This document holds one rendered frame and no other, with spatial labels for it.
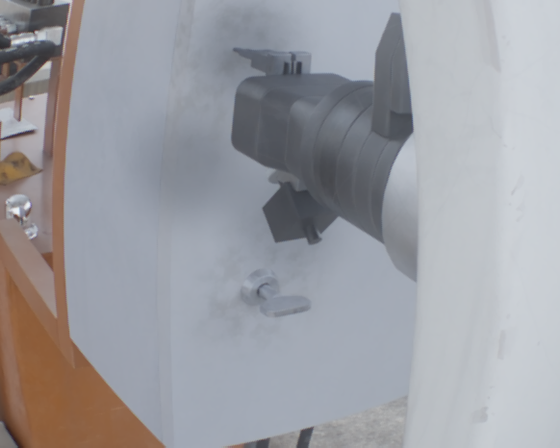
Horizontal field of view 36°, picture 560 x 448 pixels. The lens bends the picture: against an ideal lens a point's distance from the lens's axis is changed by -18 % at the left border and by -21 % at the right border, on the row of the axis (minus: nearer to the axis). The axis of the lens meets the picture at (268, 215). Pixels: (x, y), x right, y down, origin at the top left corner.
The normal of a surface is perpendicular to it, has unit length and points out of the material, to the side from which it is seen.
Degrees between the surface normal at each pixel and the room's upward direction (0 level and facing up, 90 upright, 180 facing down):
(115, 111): 90
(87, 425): 90
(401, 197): 77
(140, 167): 90
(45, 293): 0
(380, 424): 0
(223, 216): 90
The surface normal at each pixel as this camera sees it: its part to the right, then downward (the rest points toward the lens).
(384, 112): -0.84, 0.13
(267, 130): -0.62, 0.24
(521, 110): 0.53, 0.19
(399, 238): -0.85, 0.32
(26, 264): 0.08, -0.93
